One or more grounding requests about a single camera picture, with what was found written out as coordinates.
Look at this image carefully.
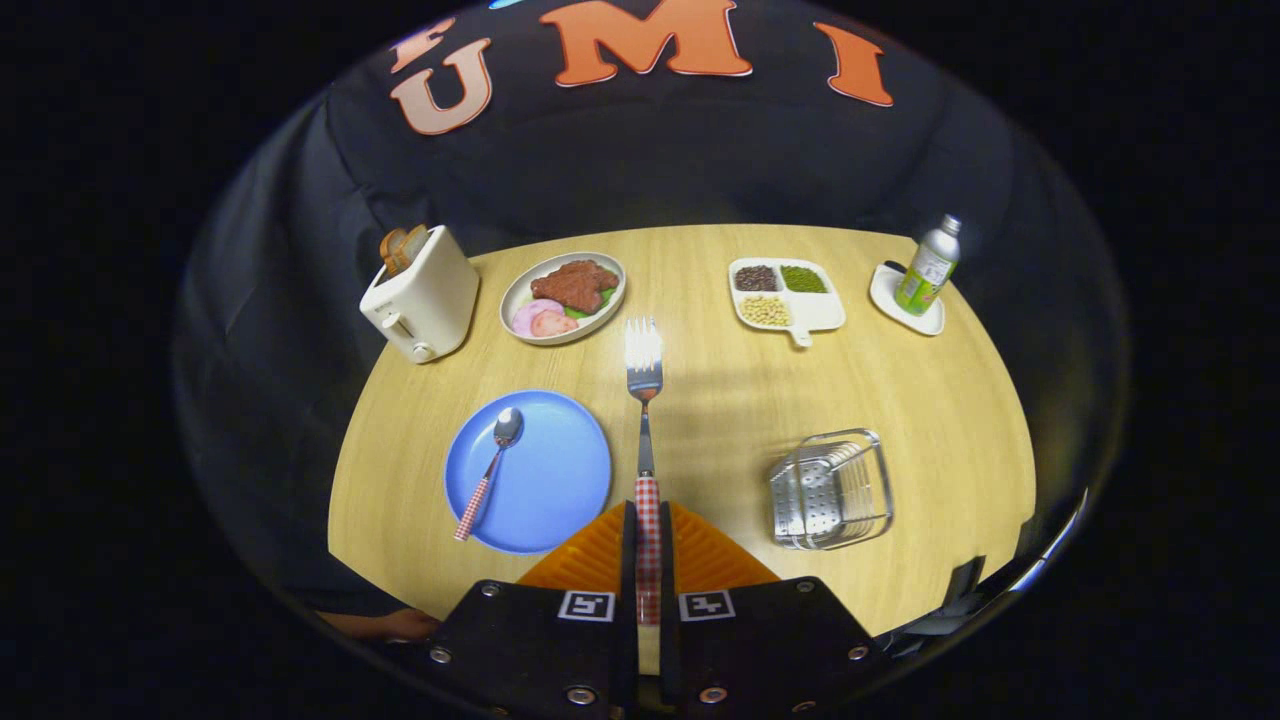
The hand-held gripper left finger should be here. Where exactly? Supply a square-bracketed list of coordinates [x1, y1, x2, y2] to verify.
[430, 500, 641, 720]

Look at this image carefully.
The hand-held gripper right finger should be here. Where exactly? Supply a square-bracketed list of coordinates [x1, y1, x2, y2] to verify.
[658, 500, 886, 716]

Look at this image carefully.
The fork with checkered handle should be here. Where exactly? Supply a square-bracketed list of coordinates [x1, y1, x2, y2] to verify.
[624, 316, 665, 626]

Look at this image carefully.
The blue round plate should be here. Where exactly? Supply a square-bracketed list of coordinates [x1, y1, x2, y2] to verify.
[444, 390, 613, 556]

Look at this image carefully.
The white divided snack tray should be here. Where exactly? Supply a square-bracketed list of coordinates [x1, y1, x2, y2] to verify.
[728, 257, 847, 348]

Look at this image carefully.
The grey round food plate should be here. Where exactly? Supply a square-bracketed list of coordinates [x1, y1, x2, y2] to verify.
[499, 251, 628, 346]

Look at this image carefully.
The cream white toaster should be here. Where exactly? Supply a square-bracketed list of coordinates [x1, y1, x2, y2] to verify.
[359, 225, 481, 364]

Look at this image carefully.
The white square saucer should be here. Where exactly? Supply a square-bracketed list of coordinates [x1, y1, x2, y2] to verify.
[869, 262, 947, 337]

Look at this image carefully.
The brown meat steak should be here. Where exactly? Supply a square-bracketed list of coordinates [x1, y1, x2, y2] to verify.
[530, 260, 621, 314]

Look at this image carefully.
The silver green drink bottle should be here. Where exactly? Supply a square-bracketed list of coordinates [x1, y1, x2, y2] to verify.
[894, 214, 963, 317]

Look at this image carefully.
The black backdrop cloth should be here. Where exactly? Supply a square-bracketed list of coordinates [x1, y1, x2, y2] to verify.
[175, 0, 1131, 621]

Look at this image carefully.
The metal wire cutlery rack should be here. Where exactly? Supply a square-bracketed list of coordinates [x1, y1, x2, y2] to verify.
[768, 428, 895, 551]

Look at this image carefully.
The spoon with checkered handle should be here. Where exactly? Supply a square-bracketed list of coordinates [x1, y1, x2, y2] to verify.
[453, 407, 525, 543]

